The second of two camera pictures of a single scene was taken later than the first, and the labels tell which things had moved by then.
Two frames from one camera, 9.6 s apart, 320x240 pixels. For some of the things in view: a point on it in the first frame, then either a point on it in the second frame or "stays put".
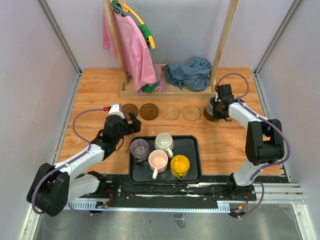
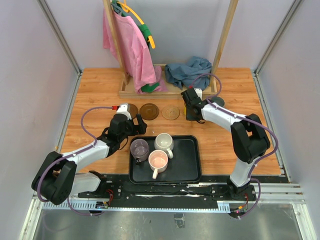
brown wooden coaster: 149,111 stays put
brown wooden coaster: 129,108 stays put
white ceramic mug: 164,141 stays put
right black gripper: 215,115 to 189,117
